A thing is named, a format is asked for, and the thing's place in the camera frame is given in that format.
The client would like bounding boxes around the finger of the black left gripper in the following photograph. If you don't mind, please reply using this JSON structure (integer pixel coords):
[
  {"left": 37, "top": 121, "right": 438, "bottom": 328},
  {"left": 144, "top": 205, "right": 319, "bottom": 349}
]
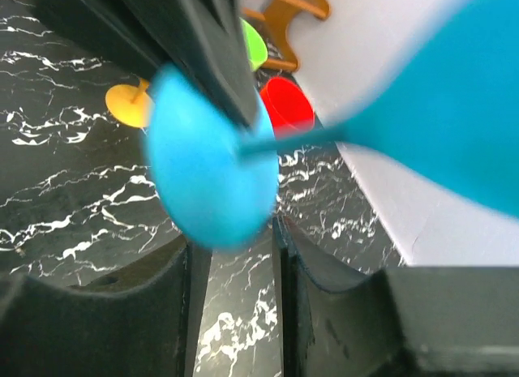
[{"left": 32, "top": 0, "right": 257, "bottom": 126}]

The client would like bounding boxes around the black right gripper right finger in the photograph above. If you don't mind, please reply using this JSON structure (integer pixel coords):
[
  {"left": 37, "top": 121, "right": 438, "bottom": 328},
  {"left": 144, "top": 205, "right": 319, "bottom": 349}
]
[{"left": 272, "top": 216, "right": 518, "bottom": 376}]

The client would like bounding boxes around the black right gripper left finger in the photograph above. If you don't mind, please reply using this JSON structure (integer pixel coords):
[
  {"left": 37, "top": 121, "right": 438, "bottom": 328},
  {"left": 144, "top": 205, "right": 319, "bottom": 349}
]
[{"left": 1, "top": 241, "right": 212, "bottom": 376}]

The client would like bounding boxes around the green wine glass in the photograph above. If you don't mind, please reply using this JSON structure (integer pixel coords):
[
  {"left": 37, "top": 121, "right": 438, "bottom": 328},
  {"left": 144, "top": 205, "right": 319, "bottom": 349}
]
[{"left": 241, "top": 19, "right": 268, "bottom": 71}]

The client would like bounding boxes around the yellow wine glass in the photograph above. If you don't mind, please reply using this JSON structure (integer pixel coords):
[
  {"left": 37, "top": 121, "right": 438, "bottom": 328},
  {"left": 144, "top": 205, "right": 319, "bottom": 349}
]
[{"left": 105, "top": 79, "right": 152, "bottom": 128}]

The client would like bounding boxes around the red wine glass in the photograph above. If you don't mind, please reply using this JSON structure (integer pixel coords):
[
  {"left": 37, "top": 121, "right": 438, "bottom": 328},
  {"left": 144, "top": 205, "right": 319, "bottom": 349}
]
[{"left": 259, "top": 77, "right": 315, "bottom": 138}]

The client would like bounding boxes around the blue wine glass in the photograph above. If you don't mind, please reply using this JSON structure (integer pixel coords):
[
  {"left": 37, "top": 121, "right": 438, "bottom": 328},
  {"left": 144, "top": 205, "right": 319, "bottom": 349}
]
[{"left": 144, "top": 0, "right": 518, "bottom": 249}]

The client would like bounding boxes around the wooden stepped shelf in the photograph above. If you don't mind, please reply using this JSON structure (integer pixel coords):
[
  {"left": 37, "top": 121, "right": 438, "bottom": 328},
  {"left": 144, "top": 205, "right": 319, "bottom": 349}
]
[{"left": 242, "top": 0, "right": 332, "bottom": 73}]

